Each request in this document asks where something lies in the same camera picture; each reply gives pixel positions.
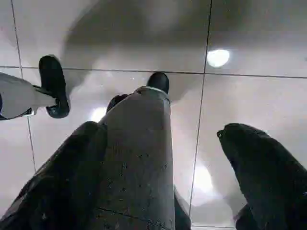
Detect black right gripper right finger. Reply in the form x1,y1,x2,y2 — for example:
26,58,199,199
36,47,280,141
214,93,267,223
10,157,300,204
218,124,307,230

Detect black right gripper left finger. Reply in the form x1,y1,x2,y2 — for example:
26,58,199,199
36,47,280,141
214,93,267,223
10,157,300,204
0,121,107,230

